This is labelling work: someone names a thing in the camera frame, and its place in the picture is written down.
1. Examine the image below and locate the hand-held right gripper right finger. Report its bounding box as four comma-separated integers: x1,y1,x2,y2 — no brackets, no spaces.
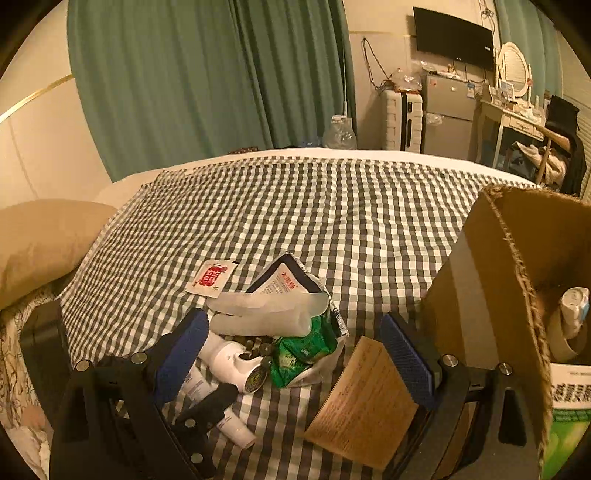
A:
379,313,541,480

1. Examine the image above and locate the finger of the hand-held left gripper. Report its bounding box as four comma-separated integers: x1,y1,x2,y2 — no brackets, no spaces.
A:
173,383,240,480

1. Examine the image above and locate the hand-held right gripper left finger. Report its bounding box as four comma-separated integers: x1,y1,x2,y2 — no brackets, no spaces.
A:
48,308,211,480

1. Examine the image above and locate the white squeeze tube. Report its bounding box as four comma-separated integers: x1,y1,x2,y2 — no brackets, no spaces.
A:
178,369,258,449

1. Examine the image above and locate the brown kraft box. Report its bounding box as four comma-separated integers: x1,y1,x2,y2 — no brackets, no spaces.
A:
304,336,419,472

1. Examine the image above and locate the large cardboard box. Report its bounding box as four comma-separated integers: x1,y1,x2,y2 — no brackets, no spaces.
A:
420,184,591,480

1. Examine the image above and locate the white tape roll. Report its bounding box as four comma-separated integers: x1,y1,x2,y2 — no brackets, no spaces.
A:
547,305,591,365

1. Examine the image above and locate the green and white box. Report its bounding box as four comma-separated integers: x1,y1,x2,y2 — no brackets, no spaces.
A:
541,362,591,480

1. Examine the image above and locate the white bunny figure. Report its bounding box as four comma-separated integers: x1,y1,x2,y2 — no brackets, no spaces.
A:
560,286,591,340

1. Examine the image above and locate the floral bed sheet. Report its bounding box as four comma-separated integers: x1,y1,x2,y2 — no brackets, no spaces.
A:
0,281,61,462

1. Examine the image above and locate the white bottle with green cap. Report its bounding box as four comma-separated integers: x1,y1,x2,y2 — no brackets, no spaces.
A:
201,330,273,395

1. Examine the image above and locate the red and white sachet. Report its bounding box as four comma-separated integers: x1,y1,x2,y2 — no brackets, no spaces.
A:
185,259,238,296

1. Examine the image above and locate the green snack packet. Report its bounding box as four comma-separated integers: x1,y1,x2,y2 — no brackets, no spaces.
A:
269,314,340,388

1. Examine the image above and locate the beige pillow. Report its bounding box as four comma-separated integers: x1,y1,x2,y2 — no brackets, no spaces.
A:
0,199,118,312

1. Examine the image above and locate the silver foil bag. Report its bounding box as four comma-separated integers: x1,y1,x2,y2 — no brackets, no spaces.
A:
245,253,349,388

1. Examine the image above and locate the checkered cloth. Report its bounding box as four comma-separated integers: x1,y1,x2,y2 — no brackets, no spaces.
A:
60,154,541,480

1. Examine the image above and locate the clear water bottle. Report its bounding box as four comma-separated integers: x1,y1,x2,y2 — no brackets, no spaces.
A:
322,114,358,149

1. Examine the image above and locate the white suitcase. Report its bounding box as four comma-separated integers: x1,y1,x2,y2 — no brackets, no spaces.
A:
382,89,424,153

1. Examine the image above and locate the grey mini fridge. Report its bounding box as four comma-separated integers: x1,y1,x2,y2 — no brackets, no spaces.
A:
422,74,483,160

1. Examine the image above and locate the white vanity desk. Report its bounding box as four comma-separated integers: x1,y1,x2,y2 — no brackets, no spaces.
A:
475,97,548,171

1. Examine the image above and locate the black chair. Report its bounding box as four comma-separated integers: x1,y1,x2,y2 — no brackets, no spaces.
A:
536,95,587,195

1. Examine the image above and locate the green curtain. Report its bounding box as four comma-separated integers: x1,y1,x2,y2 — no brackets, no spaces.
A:
67,0,356,183
494,0,561,100

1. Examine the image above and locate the white oval mirror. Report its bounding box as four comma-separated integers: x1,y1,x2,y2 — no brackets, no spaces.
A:
496,41,532,100

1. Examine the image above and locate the dark bead bracelet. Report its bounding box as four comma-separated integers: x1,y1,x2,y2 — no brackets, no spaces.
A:
242,339,278,358

